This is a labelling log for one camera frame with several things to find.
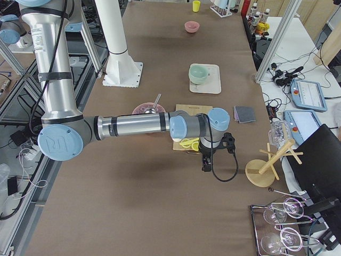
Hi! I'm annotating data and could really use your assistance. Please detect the lower lemon slice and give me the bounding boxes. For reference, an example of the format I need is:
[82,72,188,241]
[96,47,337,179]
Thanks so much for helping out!
[180,139,193,149]

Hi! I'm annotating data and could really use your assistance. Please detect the small pink bowl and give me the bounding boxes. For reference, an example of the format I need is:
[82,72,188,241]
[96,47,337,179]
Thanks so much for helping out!
[184,21,200,34]

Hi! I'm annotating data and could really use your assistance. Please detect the wine glass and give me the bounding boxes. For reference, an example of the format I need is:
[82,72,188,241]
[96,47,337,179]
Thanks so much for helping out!
[263,197,304,226]
[261,227,303,255]

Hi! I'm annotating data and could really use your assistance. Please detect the clear glass cup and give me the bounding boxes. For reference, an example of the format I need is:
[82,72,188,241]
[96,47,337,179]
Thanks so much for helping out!
[268,121,292,148]

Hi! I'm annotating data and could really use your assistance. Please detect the aluminium frame post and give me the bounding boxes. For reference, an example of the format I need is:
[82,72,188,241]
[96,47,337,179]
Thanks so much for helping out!
[255,0,302,84]

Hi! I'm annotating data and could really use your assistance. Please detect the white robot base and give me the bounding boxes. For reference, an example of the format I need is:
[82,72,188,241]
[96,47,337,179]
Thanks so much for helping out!
[95,0,143,88]

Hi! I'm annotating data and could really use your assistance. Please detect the yellow plastic knife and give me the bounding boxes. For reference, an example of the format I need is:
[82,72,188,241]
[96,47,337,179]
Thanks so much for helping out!
[180,138,199,146]

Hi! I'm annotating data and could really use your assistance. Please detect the large pink bowl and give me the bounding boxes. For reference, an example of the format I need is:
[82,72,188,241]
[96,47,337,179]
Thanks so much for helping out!
[132,102,166,115]

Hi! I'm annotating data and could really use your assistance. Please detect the bamboo cutting board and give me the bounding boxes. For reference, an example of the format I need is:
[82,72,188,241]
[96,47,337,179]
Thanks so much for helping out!
[173,104,213,154]

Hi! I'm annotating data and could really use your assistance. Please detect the yellow plastic cup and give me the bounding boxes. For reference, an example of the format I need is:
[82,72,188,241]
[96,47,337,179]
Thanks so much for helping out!
[192,0,201,13]

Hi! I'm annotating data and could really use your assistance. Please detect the lower wine glass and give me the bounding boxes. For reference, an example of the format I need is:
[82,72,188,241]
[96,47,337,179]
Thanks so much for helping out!
[261,227,303,255]

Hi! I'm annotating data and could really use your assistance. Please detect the grey folded cloth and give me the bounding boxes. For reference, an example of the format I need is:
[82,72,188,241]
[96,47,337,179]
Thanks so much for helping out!
[233,106,256,123]

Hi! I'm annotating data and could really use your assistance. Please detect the teach pendant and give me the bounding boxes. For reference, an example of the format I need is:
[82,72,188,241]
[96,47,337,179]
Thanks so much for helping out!
[290,78,328,112]
[283,110,322,145]

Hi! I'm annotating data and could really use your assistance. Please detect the lower teach pendant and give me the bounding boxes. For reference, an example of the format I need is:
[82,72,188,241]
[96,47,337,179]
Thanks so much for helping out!
[283,110,322,145]

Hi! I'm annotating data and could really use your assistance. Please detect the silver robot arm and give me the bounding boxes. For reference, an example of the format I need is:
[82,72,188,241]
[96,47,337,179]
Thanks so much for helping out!
[19,1,234,171]
[1,14,33,49]

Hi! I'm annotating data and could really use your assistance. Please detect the green bowl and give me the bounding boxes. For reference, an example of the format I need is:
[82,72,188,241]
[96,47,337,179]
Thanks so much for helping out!
[189,74,207,84]
[190,77,206,85]
[189,65,208,79]

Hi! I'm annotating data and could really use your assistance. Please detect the black monitor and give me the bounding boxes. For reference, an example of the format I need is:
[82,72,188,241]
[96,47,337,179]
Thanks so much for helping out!
[291,123,341,233]

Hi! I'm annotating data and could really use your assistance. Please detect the middle green bowl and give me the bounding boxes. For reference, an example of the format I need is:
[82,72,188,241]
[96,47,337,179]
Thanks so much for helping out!
[189,74,207,84]

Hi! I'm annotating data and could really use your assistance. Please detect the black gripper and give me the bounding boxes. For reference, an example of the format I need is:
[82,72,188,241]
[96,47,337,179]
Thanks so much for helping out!
[199,142,222,172]

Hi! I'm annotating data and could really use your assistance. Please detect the upper teach pendant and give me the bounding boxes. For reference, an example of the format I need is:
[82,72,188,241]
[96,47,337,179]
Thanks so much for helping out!
[290,78,328,112]

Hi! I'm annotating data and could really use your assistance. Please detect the white rabbit print tray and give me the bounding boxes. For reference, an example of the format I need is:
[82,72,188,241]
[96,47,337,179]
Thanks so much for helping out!
[189,63,221,94]

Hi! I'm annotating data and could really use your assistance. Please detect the wooden cup rack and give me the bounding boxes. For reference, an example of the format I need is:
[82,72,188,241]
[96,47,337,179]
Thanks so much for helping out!
[245,124,304,187]

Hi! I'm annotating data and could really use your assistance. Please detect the metal ice scoop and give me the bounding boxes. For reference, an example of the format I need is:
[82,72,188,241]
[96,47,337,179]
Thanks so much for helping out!
[144,93,161,114]

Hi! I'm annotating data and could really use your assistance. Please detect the clear ice cubes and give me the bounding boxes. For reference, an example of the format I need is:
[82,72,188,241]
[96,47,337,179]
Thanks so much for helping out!
[133,105,165,114]

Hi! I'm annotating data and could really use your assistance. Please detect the upper wine glass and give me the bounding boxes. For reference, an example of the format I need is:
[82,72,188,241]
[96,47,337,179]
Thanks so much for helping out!
[263,197,304,226]

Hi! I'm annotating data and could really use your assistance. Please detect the wire glass rack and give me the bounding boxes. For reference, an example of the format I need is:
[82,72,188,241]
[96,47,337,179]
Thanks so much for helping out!
[250,187,325,255]

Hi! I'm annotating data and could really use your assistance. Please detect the bottom green bowl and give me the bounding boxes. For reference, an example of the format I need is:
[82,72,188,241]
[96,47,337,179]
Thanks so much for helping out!
[190,77,206,85]

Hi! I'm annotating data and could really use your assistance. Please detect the top green bowl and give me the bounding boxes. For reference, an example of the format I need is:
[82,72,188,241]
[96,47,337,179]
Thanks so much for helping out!
[189,65,208,79]

